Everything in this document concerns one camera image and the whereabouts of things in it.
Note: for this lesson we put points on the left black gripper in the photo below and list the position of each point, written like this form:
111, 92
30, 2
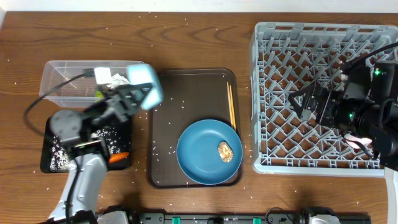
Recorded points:
120, 106

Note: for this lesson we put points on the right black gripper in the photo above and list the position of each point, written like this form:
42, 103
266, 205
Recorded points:
330, 101

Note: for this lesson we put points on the light blue rice bowl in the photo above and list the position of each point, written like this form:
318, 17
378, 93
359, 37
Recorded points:
144, 74

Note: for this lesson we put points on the yellow snack wrapper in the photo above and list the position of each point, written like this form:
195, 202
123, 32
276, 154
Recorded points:
98, 94

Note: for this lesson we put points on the orange carrot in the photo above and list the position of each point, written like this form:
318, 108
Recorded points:
117, 157

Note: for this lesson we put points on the pink plastic cup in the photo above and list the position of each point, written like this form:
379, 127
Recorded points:
351, 141

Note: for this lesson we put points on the pile of white rice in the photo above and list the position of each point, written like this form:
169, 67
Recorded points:
59, 152

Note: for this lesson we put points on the white tissue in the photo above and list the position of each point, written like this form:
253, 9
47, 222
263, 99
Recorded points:
117, 80

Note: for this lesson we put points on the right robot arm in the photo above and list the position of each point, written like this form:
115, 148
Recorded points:
366, 109

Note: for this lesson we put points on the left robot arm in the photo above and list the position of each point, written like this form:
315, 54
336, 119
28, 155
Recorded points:
89, 156

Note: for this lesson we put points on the grey dishwasher rack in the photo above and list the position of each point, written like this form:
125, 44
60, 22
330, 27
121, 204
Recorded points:
285, 57

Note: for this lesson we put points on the clear plastic waste bin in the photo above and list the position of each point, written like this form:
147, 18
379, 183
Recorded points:
81, 92

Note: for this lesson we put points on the brown serving tray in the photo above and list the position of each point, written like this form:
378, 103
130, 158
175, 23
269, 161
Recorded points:
189, 96

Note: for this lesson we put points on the wooden chopstick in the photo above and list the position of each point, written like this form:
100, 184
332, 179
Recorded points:
227, 87
233, 118

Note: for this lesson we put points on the brown food piece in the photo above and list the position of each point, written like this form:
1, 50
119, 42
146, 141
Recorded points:
225, 152

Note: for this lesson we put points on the dark blue plate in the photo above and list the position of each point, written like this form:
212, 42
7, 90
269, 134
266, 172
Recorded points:
198, 156

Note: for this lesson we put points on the black rectangular tray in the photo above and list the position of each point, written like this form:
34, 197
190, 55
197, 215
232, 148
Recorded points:
121, 140

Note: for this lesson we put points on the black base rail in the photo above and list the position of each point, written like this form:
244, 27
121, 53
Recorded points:
273, 218

